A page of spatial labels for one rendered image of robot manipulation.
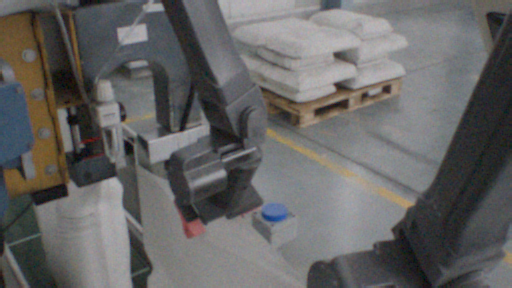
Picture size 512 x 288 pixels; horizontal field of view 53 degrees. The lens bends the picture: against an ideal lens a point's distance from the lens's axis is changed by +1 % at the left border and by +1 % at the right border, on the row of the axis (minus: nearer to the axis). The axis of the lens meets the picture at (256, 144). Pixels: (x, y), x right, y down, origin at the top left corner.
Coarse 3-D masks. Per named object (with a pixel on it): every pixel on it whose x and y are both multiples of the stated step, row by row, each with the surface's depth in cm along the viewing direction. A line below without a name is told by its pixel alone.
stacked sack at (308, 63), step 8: (248, 48) 409; (256, 48) 398; (264, 48) 390; (264, 56) 390; (272, 56) 381; (280, 56) 373; (320, 56) 376; (328, 56) 380; (280, 64) 375; (288, 64) 366; (296, 64) 366; (304, 64) 369; (312, 64) 371; (320, 64) 377
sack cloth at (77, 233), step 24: (72, 192) 126; (96, 192) 125; (120, 192) 131; (48, 216) 134; (72, 216) 128; (96, 216) 131; (120, 216) 137; (48, 240) 137; (72, 240) 132; (96, 240) 134; (120, 240) 140; (48, 264) 160; (72, 264) 135; (96, 264) 137; (120, 264) 143
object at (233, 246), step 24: (144, 192) 98; (168, 192) 92; (144, 216) 101; (168, 216) 89; (240, 216) 81; (144, 240) 105; (168, 240) 92; (192, 240) 81; (216, 240) 76; (240, 240) 83; (264, 240) 76; (168, 264) 96; (192, 264) 84; (216, 264) 78; (240, 264) 75; (264, 264) 72; (288, 264) 71
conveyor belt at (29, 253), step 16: (16, 208) 206; (32, 208) 206; (16, 224) 196; (32, 224) 196; (16, 240) 187; (32, 240) 187; (16, 256) 179; (32, 256) 179; (32, 272) 171; (48, 272) 171; (144, 272) 171
